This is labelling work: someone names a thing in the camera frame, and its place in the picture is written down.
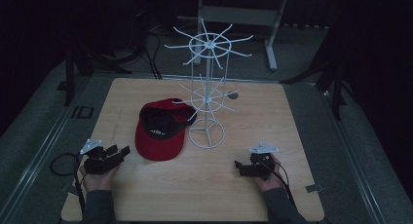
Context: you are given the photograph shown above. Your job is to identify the grey metal desk frame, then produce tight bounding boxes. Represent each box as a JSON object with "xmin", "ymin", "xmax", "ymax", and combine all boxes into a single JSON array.
[{"xmin": 194, "ymin": 0, "xmax": 290, "ymax": 72}]

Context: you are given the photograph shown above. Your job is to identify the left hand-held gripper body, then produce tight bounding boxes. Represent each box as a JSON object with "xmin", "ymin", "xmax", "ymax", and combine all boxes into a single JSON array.
[{"xmin": 79, "ymin": 138, "xmax": 115, "ymax": 176}]

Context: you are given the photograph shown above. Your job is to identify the black floor cables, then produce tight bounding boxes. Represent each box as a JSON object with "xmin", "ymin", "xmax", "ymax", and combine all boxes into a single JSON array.
[{"xmin": 130, "ymin": 22, "xmax": 164, "ymax": 81}]

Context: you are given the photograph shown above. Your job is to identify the person's right hand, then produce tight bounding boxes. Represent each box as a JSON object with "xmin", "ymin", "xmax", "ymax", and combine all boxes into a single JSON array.
[{"xmin": 252, "ymin": 153, "xmax": 287, "ymax": 193}]

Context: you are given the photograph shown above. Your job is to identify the black tripod stand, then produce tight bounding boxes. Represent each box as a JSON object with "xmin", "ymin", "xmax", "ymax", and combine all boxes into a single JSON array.
[
  {"xmin": 280, "ymin": 52, "xmax": 348, "ymax": 122},
  {"xmin": 56, "ymin": 38, "xmax": 134, "ymax": 107}
]

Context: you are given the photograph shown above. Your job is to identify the person's left hand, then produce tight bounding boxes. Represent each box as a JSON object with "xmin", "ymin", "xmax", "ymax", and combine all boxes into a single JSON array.
[{"xmin": 79, "ymin": 165, "xmax": 120, "ymax": 193}]

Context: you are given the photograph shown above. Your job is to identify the white wire display rack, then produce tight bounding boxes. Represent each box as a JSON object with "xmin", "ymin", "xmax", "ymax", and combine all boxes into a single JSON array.
[{"xmin": 164, "ymin": 18, "xmax": 254, "ymax": 150}]

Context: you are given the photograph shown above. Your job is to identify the red baseball cap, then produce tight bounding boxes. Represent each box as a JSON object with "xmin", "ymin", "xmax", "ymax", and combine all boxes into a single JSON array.
[{"xmin": 134, "ymin": 97, "xmax": 198, "ymax": 163}]

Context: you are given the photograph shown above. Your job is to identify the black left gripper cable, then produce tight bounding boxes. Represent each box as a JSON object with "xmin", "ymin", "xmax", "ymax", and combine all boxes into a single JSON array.
[{"xmin": 49, "ymin": 151, "xmax": 87, "ymax": 215}]

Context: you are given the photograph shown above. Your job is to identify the grey tape strip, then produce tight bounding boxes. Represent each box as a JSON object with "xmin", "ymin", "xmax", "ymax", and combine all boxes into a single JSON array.
[{"xmin": 305, "ymin": 183, "xmax": 325, "ymax": 194}]

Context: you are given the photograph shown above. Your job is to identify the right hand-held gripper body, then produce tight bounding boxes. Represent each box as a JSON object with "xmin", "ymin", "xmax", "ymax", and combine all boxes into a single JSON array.
[{"xmin": 244, "ymin": 141, "xmax": 281, "ymax": 181}]

